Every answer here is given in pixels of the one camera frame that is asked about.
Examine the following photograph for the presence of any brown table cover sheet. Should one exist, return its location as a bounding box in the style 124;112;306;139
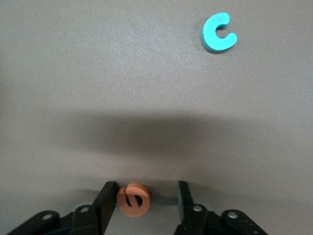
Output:
0;0;313;235

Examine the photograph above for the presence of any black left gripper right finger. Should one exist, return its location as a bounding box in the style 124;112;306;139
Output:
178;181;196;226

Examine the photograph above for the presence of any orange foam letter e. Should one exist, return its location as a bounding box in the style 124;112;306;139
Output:
116;183;151;218

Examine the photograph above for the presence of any teal foam letter c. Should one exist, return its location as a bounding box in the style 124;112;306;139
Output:
201;12;238;52

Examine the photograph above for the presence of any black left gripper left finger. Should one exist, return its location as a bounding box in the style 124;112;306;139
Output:
94;181;116;235

